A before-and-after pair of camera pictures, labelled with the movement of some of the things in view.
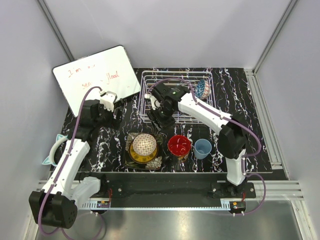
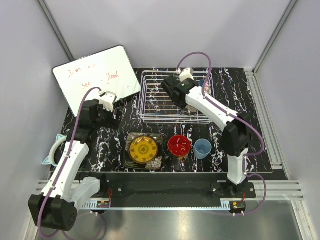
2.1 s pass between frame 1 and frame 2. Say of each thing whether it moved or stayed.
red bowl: stayed
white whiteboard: stayed
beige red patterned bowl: moved
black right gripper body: moved
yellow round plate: stayed
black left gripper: stayed
